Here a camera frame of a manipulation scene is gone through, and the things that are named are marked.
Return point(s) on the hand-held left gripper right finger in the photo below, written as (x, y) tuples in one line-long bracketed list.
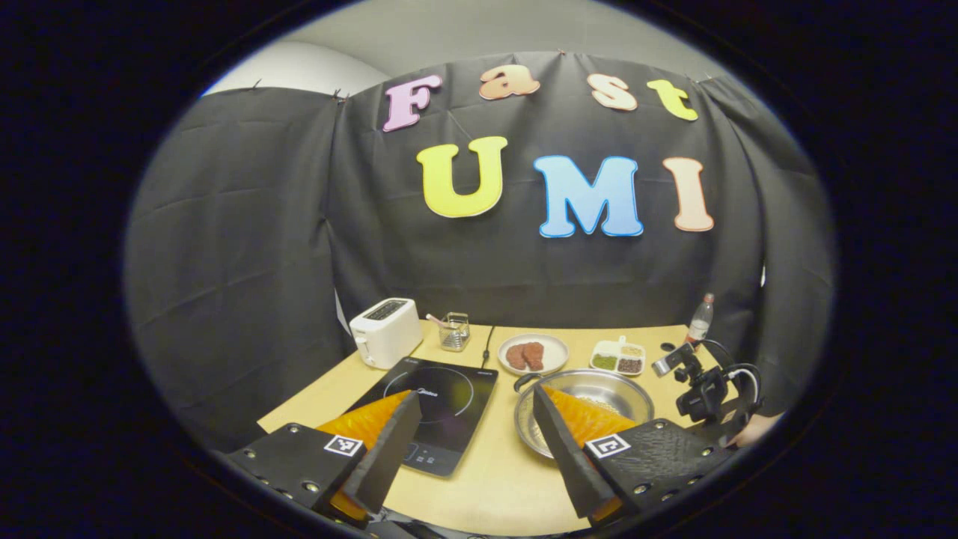
[(569, 457)]

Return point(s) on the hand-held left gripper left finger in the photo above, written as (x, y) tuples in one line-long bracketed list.
[(389, 457)]

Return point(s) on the black induction cooktop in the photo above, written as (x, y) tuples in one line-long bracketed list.
[(449, 404)]

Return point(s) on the clear plastic water bottle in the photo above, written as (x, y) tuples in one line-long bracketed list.
[(700, 322)]

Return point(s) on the white divided bean tray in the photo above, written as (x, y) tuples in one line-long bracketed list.
[(617, 358)]

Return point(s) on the white round plate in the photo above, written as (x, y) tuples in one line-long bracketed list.
[(554, 352)]

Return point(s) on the red meat slice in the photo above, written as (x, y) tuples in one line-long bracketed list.
[(534, 355), (516, 357)]

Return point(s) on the white toaster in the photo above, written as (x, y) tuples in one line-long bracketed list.
[(385, 333)]

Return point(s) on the pink stick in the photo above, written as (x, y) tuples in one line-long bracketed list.
[(434, 320)]

